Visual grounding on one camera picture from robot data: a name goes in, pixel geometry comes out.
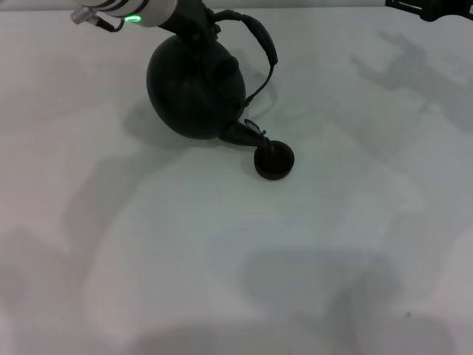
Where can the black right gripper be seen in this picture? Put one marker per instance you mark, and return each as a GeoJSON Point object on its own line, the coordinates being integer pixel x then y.
{"type": "Point", "coordinates": [451, 7]}

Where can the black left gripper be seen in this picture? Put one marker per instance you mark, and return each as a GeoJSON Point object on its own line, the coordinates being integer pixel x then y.
{"type": "Point", "coordinates": [188, 18]}

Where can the black round teapot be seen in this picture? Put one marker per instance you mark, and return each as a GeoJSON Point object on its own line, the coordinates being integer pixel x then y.
{"type": "Point", "coordinates": [192, 96]}

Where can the small dark teacup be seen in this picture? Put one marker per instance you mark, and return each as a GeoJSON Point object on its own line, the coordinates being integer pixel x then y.
{"type": "Point", "coordinates": [274, 162]}

